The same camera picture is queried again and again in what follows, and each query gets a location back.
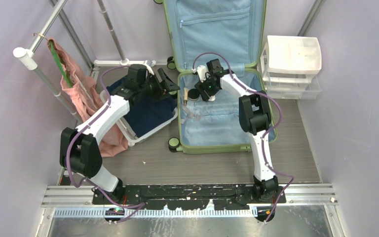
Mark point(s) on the white plastic drawer organizer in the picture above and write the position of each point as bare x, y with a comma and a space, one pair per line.
289, 66

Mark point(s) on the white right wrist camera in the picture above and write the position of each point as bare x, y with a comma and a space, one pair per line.
202, 72

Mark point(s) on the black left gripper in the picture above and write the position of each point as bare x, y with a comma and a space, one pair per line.
167, 85

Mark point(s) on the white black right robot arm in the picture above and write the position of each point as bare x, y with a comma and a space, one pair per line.
254, 119

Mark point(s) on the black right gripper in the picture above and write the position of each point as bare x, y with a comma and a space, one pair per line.
200, 86

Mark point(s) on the white and silver clothes rack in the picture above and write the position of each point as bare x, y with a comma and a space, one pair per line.
104, 30

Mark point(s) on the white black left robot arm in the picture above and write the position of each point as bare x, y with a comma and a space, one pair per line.
80, 147

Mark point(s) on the green ribbed hard-shell suitcase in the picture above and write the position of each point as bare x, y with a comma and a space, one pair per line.
203, 30

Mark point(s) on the black round jar lid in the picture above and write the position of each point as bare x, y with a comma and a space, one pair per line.
193, 94

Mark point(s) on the white perforated plastic basket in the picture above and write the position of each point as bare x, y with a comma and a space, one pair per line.
122, 134

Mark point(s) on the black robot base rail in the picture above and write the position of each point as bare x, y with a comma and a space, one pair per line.
223, 197

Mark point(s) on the pink cloth garment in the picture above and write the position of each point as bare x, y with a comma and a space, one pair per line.
83, 95

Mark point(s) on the green clothes hanger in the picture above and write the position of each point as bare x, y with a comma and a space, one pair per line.
58, 62

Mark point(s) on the navy blue garment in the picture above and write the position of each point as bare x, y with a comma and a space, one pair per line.
148, 114

